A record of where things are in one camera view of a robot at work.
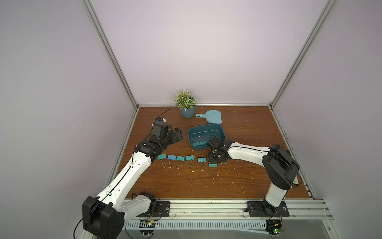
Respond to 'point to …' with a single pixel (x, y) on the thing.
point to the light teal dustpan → (212, 116)
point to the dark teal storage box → (199, 133)
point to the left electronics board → (146, 227)
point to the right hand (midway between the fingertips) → (212, 156)
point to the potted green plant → (186, 102)
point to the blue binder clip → (171, 158)
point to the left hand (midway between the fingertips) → (177, 132)
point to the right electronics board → (274, 227)
